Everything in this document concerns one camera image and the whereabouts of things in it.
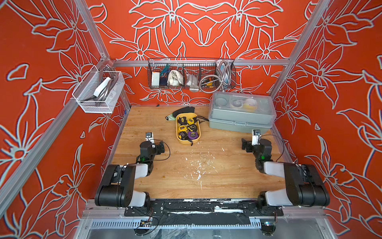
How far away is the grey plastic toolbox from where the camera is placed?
917 mm

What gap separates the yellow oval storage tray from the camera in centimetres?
97

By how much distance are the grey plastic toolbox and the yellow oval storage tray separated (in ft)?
0.37
